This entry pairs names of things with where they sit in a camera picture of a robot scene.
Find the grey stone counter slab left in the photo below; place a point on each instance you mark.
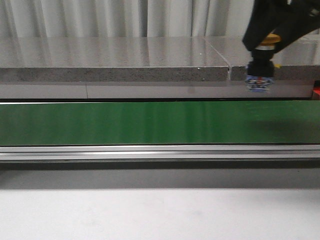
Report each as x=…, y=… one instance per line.
x=110, y=59

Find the white pleated curtain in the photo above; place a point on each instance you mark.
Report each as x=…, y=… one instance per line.
x=123, y=18

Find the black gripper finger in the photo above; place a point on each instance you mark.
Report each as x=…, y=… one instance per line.
x=265, y=17
x=300, y=23

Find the white cabinet panel under counter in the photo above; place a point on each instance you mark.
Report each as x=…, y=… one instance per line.
x=152, y=90

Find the green conveyor belt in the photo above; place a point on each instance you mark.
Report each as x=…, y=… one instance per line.
x=172, y=122

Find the red plastic tray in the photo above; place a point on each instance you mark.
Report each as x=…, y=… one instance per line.
x=316, y=93

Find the aluminium conveyor side rail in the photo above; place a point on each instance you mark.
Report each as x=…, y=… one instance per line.
x=158, y=153

